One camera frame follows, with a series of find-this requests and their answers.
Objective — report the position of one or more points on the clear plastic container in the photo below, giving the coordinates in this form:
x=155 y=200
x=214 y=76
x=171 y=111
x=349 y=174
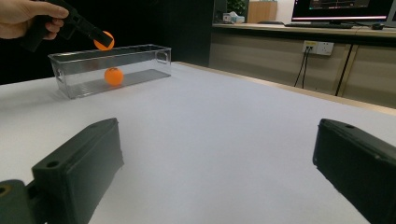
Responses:
x=140 y=62

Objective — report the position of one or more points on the black keyboard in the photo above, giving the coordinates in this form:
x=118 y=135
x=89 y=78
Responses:
x=317 y=25

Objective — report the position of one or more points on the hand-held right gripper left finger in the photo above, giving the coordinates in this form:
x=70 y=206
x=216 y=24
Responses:
x=77 y=168

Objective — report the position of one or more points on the black computer monitor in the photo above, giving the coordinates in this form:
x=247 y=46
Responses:
x=342 y=7

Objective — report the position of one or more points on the tissue box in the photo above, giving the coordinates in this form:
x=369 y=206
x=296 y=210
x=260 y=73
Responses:
x=233 y=18

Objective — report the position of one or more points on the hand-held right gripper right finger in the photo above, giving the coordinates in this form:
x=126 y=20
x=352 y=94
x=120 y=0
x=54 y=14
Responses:
x=358 y=168

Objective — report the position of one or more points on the black computer mouse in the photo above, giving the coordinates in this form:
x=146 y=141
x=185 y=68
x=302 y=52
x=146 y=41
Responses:
x=377 y=26

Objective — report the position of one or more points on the white wall socket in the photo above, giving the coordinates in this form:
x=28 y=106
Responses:
x=317 y=47

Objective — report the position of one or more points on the long wooden counter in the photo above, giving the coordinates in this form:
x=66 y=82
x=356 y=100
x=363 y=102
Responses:
x=367 y=71

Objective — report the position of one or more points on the orange ball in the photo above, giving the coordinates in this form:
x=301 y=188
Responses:
x=101 y=46
x=113 y=76

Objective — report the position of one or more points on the green plant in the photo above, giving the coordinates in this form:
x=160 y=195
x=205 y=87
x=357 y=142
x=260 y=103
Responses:
x=236 y=6

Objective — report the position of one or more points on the black curtain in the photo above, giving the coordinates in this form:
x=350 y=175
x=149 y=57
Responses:
x=140 y=25

